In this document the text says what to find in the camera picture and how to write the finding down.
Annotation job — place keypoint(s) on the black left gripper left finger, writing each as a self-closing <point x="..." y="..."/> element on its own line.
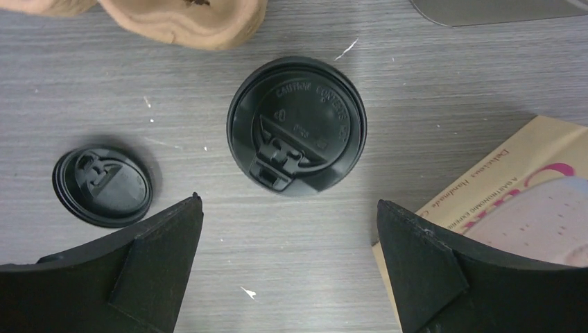
<point x="132" y="280"/>

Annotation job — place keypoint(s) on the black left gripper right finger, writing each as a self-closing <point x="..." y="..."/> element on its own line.
<point x="445" y="282"/>

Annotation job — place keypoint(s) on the pink paper gift bag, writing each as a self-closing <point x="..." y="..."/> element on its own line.
<point x="528" y="197"/>

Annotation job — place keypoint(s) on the black plastic cup lid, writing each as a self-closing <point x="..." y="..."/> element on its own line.
<point x="296" y="126"/>

